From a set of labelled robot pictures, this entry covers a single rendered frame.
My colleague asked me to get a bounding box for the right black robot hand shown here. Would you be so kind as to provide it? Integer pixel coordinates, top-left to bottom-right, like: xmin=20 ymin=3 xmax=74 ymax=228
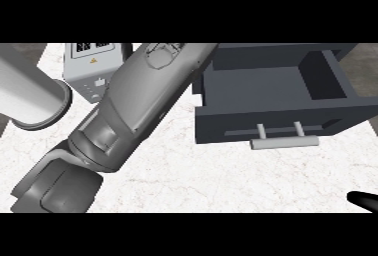
xmin=346 ymin=190 xmax=378 ymax=214

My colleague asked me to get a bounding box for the dark grey drawer front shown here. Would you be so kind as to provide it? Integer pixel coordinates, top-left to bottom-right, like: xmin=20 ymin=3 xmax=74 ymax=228
xmin=194 ymin=95 xmax=378 ymax=145

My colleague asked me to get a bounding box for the dark grey drawer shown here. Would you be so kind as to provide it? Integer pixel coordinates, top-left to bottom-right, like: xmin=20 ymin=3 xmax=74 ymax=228
xmin=192 ymin=49 xmax=364 ymax=108
xmin=194 ymin=95 xmax=378 ymax=145

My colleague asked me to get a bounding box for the dark grey cabinet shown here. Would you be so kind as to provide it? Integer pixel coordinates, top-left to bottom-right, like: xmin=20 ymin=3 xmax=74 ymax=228
xmin=211 ymin=42 xmax=362 ymax=70

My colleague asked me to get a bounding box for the pale grey appliance box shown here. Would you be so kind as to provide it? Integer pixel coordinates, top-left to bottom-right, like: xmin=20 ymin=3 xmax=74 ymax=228
xmin=64 ymin=42 xmax=135 ymax=105

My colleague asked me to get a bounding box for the white cylinder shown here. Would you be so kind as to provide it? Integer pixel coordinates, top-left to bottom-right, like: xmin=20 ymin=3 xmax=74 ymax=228
xmin=0 ymin=43 xmax=76 ymax=131

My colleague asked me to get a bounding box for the pale grey drawer handle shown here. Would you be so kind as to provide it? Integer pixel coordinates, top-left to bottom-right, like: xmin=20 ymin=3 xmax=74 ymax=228
xmin=248 ymin=121 xmax=321 ymax=151

